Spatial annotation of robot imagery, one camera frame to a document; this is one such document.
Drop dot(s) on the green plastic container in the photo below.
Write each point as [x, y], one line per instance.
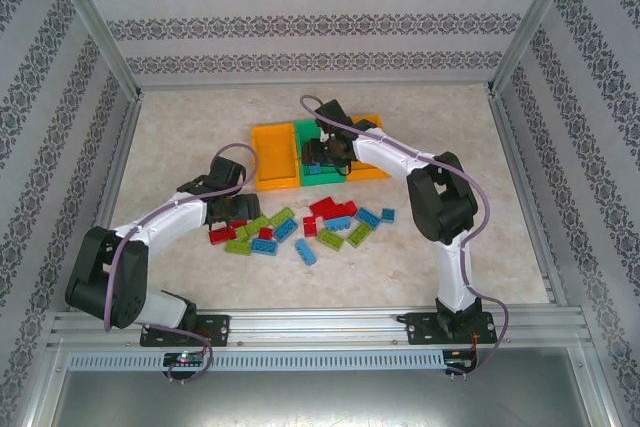
[325, 181]

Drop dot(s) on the aluminium side rail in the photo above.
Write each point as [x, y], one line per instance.
[530, 207]
[112, 207]

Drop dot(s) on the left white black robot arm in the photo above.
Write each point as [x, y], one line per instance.
[165, 217]

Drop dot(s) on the small circuit board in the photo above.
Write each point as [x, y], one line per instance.
[460, 361]
[185, 358]

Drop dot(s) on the small green lego brick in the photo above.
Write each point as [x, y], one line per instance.
[241, 233]

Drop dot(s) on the aluminium mounting rail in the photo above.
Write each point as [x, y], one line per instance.
[315, 324]

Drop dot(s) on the grey metal panel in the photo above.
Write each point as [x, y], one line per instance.
[320, 399]

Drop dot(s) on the small red lego brick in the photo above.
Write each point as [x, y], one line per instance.
[265, 234]
[310, 227]

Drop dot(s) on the orange plastic container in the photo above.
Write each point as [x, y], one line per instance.
[275, 157]
[367, 173]

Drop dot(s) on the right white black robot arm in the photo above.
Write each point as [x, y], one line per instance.
[450, 267]

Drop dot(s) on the large red lego brick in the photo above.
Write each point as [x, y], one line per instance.
[324, 207]

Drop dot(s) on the aluminium frame post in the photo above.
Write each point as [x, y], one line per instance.
[90, 22]
[537, 22]

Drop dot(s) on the small blue lego brick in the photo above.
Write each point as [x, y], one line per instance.
[388, 215]

